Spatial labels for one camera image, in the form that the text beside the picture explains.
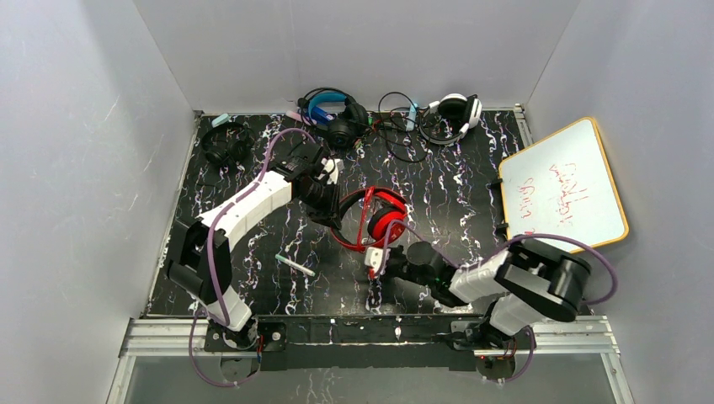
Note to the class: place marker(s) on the white headphones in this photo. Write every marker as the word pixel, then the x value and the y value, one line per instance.
pixel 463 112

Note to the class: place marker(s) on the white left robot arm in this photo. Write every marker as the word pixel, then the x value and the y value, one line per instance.
pixel 199 256

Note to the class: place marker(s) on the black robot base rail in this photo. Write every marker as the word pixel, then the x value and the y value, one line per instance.
pixel 375 341

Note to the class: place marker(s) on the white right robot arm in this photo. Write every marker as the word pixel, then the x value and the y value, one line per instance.
pixel 527 281

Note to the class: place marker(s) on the light blue marker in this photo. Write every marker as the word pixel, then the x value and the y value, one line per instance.
pixel 412 118

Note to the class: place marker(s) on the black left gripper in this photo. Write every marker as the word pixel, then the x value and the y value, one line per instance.
pixel 326 202

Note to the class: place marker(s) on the blue black headphones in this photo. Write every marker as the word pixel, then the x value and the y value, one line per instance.
pixel 341 131

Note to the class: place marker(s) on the red headphones with cable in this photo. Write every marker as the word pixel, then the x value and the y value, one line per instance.
pixel 393 207

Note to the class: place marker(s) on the yellow framed whiteboard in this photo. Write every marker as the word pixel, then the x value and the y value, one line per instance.
pixel 562 185

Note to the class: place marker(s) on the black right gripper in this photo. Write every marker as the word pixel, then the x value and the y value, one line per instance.
pixel 390 263

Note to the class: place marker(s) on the pink marker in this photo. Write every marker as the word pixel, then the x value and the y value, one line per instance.
pixel 298 117

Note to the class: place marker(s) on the mint eraser block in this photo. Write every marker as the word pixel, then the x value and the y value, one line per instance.
pixel 220 120

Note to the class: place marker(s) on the white green marker pen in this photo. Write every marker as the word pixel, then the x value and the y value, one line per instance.
pixel 292 264

